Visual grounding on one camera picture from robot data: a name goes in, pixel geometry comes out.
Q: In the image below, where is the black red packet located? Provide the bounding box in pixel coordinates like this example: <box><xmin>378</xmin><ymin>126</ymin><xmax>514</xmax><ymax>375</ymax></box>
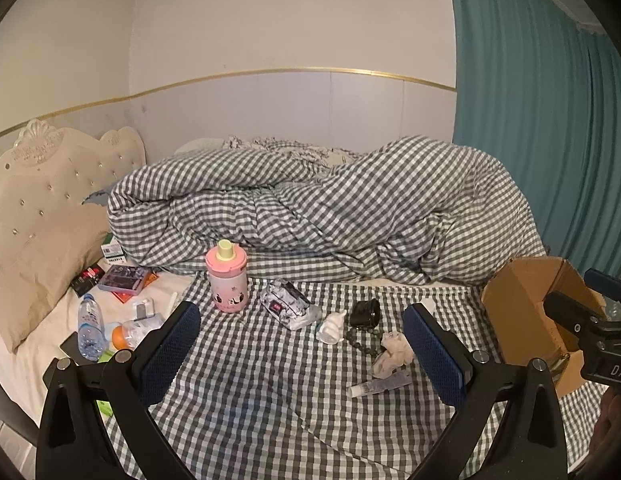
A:
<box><xmin>70</xmin><ymin>262</ymin><xmax>106</xmax><ymax>297</ymax></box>

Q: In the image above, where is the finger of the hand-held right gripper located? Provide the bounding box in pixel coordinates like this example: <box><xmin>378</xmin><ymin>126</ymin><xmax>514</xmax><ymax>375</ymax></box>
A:
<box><xmin>543</xmin><ymin>291</ymin><xmax>609</xmax><ymax>334</ymax></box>
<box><xmin>584</xmin><ymin>268</ymin><xmax>621</xmax><ymax>306</ymax></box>

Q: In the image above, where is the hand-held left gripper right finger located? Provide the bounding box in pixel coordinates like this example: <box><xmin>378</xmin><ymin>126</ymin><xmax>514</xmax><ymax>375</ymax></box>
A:
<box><xmin>403</xmin><ymin>302</ymin><xmax>567</xmax><ymax>480</ymax></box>

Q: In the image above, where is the grey white checkered sheet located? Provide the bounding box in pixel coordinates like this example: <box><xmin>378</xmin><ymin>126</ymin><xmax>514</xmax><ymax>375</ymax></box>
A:
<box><xmin>98</xmin><ymin>255</ymin><xmax>614</xmax><ymax>480</ymax></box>

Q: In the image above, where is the cream tufted headboard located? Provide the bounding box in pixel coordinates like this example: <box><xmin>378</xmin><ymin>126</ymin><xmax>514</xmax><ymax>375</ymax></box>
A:
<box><xmin>0</xmin><ymin>119</ymin><xmax>146</xmax><ymax>281</ymax></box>

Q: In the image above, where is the person's right hand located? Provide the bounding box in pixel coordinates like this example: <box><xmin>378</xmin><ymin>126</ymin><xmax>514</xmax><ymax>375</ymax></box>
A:
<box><xmin>591</xmin><ymin>387</ymin><xmax>621</xmax><ymax>461</ymax></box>

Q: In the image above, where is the clear water bottle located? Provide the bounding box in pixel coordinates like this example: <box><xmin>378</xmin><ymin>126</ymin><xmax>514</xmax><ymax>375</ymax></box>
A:
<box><xmin>78</xmin><ymin>293</ymin><xmax>106</xmax><ymax>363</ymax></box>

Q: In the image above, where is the black white tissue pack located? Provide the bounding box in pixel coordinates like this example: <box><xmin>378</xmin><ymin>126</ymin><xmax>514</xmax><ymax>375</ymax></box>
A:
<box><xmin>259</xmin><ymin>280</ymin><xmax>322</xmax><ymax>331</ymax></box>

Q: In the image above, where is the dark bead chain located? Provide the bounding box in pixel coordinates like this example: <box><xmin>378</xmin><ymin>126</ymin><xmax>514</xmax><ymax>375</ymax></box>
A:
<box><xmin>344</xmin><ymin>327</ymin><xmax>387</xmax><ymax>359</ymax></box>

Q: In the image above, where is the patterned cloth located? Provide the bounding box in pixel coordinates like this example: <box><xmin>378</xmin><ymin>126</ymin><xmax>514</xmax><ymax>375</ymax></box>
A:
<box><xmin>223</xmin><ymin>135</ymin><xmax>362</xmax><ymax>167</ymax></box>

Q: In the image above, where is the gold wall trim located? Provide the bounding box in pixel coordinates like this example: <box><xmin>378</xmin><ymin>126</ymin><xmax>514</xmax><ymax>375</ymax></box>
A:
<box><xmin>0</xmin><ymin>66</ymin><xmax>458</xmax><ymax>144</ymax></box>

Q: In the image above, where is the orange book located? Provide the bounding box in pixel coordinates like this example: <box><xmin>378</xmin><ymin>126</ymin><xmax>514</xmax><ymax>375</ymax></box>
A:
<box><xmin>112</xmin><ymin>270</ymin><xmax>162</xmax><ymax>305</ymax></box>

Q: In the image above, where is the grey blue cloth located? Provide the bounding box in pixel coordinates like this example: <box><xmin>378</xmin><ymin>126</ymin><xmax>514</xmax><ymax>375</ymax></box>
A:
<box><xmin>82</xmin><ymin>187</ymin><xmax>114</xmax><ymax>206</ymax></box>

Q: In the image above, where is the small black case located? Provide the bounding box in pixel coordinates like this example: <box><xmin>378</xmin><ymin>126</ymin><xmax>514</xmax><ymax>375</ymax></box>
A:
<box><xmin>349</xmin><ymin>299</ymin><xmax>382</xmax><ymax>331</ymax></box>

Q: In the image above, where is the clear bottle orange cap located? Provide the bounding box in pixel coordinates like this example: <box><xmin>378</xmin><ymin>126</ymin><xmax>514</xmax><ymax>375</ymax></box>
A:
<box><xmin>106</xmin><ymin>319</ymin><xmax>164</xmax><ymax>351</ymax></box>

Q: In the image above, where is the beige tissue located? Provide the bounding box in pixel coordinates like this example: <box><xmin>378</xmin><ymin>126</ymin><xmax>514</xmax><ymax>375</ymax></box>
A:
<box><xmin>371</xmin><ymin>332</ymin><xmax>417</xmax><ymax>379</ymax></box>

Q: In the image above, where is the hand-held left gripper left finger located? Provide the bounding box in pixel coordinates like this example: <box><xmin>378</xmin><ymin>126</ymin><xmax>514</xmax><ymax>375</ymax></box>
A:
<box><xmin>35</xmin><ymin>301</ymin><xmax>202</xmax><ymax>480</ymax></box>

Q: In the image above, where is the grey white checkered duvet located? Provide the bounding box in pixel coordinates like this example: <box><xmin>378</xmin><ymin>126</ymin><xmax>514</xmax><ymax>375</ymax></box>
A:
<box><xmin>106</xmin><ymin>135</ymin><xmax>547</xmax><ymax>287</ymax></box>

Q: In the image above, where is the white tube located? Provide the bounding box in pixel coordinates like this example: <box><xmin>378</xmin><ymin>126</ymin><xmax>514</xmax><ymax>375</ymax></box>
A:
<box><xmin>351</xmin><ymin>372</ymin><xmax>414</xmax><ymax>400</ymax></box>

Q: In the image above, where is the white pillow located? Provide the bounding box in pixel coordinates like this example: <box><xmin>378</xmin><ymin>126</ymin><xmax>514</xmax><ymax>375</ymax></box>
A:
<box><xmin>174</xmin><ymin>137</ymin><xmax>227</xmax><ymax>157</ymax></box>

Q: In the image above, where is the pink drinking bottle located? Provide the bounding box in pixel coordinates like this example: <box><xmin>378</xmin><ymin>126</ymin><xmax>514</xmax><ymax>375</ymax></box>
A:
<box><xmin>205</xmin><ymin>239</ymin><xmax>249</xmax><ymax>315</ymax></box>

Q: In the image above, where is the purple flat box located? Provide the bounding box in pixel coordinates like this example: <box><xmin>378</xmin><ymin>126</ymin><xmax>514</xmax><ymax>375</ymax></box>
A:
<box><xmin>97</xmin><ymin>264</ymin><xmax>152</xmax><ymax>295</ymax></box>

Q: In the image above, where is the green white box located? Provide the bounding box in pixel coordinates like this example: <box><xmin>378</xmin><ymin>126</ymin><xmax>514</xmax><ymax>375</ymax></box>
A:
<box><xmin>101</xmin><ymin>233</ymin><xmax>128</xmax><ymax>265</ymax></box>

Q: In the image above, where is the brown cardboard box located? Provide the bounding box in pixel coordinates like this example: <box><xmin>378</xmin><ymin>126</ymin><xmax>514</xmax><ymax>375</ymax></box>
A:
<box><xmin>481</xmin><ymin>256</ymin><xmax>611</xmax><ymax>399</ymax></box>

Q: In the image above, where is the white paper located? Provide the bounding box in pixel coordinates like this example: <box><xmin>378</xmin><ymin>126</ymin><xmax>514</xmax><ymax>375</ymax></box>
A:
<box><xmin>315</xmin><ymin>309</ymin><xmax>349</xmax><ymax>345</ymax></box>

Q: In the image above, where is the white bed sheet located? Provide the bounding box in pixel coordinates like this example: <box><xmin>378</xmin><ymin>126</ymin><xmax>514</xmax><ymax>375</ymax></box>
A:
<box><xmin>0</xmin><ymin>270</ymin><xmax>201</xmax><ymax>431</ymax></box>

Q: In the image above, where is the teal curtain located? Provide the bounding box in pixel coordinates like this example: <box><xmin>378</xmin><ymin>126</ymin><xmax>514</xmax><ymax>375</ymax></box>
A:
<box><xmin>445</xmin><ymin>0</ymin><xmax>621</xmax><ymax>283</ymax></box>

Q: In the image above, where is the light green packet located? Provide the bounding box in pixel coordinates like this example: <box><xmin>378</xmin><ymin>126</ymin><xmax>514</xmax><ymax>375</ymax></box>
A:
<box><xmin>94</xmin><ymin>349</ymin><xmax>117</xmax><ymax>420</ymax></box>

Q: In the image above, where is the beige pillow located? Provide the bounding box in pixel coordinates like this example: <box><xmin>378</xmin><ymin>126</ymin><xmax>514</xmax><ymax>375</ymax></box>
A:
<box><xmin>0</xmin><ymin>200</ymin><xmax>114</xmax><ymax>354</ymax></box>

